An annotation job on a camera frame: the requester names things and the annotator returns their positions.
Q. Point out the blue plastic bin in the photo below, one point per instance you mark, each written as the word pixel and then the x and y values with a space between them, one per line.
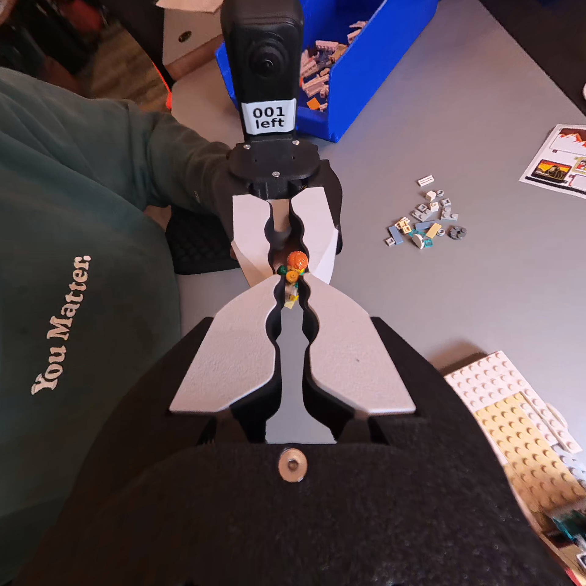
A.
pixel 357 82

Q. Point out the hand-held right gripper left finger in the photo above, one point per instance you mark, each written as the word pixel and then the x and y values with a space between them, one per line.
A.
pixel 224 361

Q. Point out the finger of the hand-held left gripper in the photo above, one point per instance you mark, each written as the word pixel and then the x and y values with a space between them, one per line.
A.
pixel 320 229
pixel 247 238

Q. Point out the pile of small lego pieces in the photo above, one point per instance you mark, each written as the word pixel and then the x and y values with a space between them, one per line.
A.
pixel 425 219

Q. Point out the scattered assorted lego bricks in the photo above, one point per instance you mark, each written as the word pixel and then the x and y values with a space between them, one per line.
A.
pixel 320 68

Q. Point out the black mesh cushion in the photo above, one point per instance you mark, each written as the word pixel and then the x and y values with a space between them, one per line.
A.
pixel 197 247

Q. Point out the person's left forearm green sleeve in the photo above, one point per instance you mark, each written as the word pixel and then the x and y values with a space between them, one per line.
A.
pixel 183 169

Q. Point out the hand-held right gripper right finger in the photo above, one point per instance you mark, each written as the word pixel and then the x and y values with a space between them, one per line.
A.
pixel 361 361

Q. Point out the lego sticker sheet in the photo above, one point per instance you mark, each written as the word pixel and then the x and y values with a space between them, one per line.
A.
pixel 558 160

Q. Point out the light wood side desk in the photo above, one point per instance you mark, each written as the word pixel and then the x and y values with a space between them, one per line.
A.
pixel 192 41

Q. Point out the person's torso green sweatshirt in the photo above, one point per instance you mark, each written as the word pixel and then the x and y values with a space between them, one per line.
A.
pixel 68 274

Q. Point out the white tan lego house model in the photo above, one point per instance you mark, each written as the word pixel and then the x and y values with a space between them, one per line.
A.
pixel 517 435

